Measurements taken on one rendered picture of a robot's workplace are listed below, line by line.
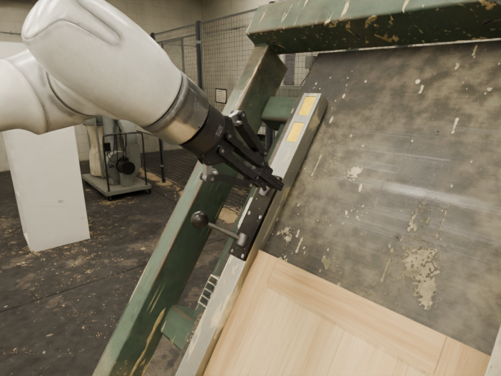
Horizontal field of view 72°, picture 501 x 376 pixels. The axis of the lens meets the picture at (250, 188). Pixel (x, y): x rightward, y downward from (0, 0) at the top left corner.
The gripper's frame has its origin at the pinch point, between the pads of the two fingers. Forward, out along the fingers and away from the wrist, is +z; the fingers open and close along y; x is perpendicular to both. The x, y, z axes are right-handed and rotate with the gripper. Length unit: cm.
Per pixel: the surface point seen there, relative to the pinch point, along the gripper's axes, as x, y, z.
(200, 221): 12.1, -12.1, 0.4
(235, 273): 7.4, -19.0, 11.5
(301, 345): -11.6, -24.5, 13.9
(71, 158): 346, -8, 91
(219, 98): 304, 137, 195
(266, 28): 28, 42, 5
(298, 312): -8.6, -19.8, 13.9
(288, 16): 21.4, 44.9, 5.4
